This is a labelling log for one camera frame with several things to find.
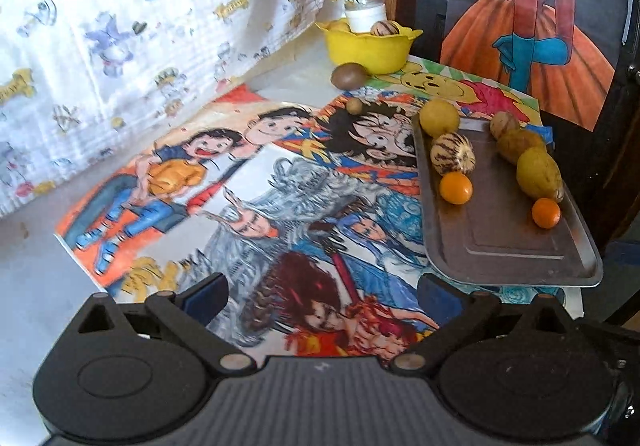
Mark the yellow plastic bowl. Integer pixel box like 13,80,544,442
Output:
314,20,424,74

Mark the white printed cloth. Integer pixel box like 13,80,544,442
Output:
0,0,368,219

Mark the yellow lemon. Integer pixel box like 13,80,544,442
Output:
418,99,461,138

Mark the yellow bear drawing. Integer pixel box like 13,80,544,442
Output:
367,55,543,127

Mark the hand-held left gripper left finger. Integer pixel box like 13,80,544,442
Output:
75,272,257,373

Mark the cartoon children drawing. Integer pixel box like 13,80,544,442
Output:
54,86,331,299

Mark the metal tray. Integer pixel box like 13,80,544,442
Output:
411,115,604,287

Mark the small orange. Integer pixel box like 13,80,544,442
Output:
531,197,562,229

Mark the kiwi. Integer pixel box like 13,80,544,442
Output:
331,62,369,89

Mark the wall poster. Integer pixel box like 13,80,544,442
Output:
440,0,632,132

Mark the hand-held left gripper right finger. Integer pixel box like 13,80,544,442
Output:
391,273,576,373

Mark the grey anime warriors drawing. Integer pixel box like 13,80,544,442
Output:
115,146,586,372

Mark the white plastic jar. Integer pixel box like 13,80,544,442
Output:
345,0,387,34

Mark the large yellow-green mango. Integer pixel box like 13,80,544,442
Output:
516,147,567,203

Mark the purple-striped pepino melon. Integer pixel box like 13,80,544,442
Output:
430,132,476,176

